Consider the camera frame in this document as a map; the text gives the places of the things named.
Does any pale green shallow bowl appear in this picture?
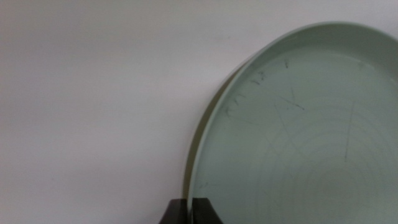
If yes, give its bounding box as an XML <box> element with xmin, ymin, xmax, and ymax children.
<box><xmin>187</xmin><ymin>21</ymin><xmax>398</xmax><ymax>224</ymax></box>

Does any white shallow bowl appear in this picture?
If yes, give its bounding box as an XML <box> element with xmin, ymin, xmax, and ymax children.
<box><xmin>182</xmin><ymin>52</ymin><xmax>262</xmax><ymax>200</ymax></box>

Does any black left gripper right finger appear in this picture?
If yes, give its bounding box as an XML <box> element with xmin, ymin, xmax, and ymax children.
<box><xmin>192</xmin><ymin>197</ymin><xmax>224</xmax><ymax>224</ymax></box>

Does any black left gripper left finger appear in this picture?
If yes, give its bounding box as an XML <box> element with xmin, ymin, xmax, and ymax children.
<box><xmin>159</xmin><ymin>198</ymin><xmax>189</xmax><ymax>224</ymax></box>

